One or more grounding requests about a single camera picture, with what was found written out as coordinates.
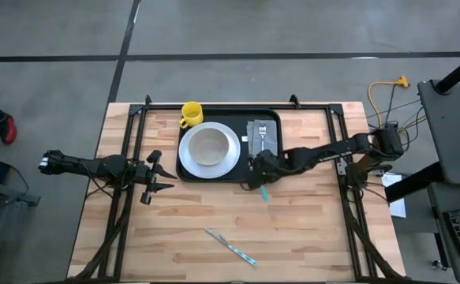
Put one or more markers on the dark grey side desk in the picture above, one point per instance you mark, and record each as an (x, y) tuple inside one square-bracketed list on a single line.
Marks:
[(442, 236)]

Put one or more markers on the beige bowl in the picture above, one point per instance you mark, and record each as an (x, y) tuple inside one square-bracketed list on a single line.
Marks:
[(208, 146)]

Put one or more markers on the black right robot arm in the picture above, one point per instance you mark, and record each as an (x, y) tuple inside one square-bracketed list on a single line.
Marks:
[(332, 152)]

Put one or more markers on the yellow mug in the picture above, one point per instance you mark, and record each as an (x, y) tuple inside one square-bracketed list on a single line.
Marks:
[(192, 114)]

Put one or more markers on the large grey desk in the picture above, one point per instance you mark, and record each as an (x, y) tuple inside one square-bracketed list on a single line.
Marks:
[(454, 130)]

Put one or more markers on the black plastic tray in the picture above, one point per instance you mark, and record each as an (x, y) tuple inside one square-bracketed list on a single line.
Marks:
[(237, 118)]

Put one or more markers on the black diagonal pole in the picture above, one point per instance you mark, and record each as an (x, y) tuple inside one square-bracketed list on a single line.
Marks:
[(458, 73)]

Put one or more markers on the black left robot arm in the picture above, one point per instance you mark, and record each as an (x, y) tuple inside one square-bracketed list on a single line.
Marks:
[(103, 165)]

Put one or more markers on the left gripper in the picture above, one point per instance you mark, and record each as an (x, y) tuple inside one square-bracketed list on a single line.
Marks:
[(144, 175)]

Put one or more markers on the black desk crossbar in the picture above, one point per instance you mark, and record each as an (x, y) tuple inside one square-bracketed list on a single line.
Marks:
[(411, 183)]

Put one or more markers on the white paper sheet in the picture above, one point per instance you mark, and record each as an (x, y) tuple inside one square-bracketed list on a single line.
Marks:
[(397, 207)]

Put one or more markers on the black frame bracket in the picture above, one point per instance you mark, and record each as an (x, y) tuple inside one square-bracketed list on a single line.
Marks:
[(147, 100), (294, 100)]

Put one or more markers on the white round plate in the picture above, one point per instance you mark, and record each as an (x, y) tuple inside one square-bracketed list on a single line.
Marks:
[(184, 158)]

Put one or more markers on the black metal table frame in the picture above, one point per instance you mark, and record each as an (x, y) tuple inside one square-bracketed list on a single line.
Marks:
[(129, 130)]

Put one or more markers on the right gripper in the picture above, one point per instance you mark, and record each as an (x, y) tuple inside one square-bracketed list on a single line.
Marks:
[(273, 163)]

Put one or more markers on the desk caster wheel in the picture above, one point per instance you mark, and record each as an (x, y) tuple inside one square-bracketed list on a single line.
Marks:
[(438, 264)]

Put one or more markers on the grey napkin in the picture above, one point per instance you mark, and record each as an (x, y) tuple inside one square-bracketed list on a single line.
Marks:
[(271, 138)]

